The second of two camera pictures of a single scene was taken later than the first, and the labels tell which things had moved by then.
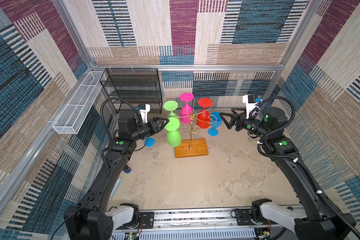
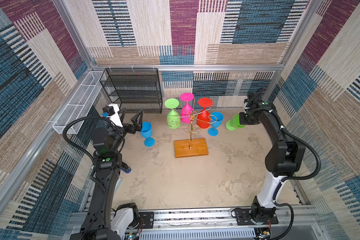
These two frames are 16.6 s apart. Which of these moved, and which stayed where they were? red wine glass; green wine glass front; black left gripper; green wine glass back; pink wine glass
Moved: black left gripper; green wine glass front
Stayed: pink wine glass; green wine glass back; red wine glass
